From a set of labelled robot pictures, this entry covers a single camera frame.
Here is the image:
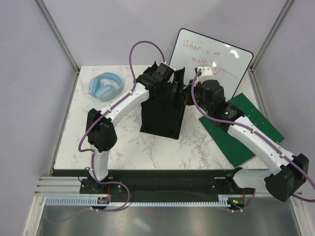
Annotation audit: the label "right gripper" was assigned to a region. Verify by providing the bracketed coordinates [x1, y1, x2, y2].
[180, 79, 213, 115]

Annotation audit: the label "black canvas bag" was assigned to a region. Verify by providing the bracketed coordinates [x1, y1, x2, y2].
[136, 63, 185, 140]

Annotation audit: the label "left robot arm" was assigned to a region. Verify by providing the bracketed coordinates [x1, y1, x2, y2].
[85, 63, 185, 193]

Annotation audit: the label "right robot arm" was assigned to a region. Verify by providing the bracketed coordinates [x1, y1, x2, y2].
[183, 80, 309, 202]

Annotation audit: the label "whiteboard with red writing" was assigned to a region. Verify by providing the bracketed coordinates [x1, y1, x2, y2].
[169, 29, 253, 101]

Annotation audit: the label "blue headphones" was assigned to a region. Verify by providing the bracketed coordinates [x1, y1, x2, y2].
[88, 72, 124, 102]

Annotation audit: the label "green board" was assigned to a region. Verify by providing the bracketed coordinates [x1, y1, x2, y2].
[199, 93, 284, 168]

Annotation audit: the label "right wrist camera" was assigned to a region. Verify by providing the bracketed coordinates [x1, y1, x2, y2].
[195, 66, 213, 80]

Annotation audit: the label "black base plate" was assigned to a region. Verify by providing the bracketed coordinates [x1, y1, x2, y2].
[80, 170, 253, 202]

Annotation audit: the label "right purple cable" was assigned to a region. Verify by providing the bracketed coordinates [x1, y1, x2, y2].
[191, 67, 315, 213]

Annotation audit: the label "white cable duct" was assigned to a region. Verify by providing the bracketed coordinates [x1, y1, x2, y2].
[45, 196, 231, 207]

